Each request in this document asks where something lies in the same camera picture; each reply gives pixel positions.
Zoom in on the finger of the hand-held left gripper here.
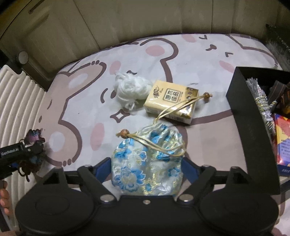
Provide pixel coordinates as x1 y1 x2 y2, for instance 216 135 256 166
24 144 45 160

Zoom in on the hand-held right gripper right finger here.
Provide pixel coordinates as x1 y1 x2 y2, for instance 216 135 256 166
176 157 253 205

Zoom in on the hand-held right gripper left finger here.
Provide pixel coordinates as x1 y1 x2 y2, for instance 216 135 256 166
40 158 117 205

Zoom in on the brown yarn bundle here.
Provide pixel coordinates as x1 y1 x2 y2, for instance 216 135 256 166
13 128 46 182

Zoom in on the blue floral drawstring pouch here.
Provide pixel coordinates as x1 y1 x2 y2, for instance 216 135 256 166
111 92 214 197

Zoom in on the black box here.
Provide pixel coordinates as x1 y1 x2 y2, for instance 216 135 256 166
226 67 290 196

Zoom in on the cream tissue pack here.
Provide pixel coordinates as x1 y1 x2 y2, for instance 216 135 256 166
144 80 200 125

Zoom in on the white yarn ball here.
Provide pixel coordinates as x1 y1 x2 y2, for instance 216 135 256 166
114 72 154 112

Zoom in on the silver cord bundle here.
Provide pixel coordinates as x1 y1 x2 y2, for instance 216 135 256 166
246 78 277 137

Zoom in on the colourful card box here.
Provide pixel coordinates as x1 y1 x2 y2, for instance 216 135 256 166
273 113 290 178

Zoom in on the person's left hand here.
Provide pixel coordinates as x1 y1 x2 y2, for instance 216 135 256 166
0 180 11 210

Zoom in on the white ribbed suitcase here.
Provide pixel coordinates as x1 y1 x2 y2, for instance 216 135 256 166
0 50 48 227

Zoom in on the bear print blanket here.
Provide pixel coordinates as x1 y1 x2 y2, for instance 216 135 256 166
34 33 290 236

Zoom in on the cream cabinet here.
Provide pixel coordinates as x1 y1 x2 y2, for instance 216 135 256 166
0 0 290 80

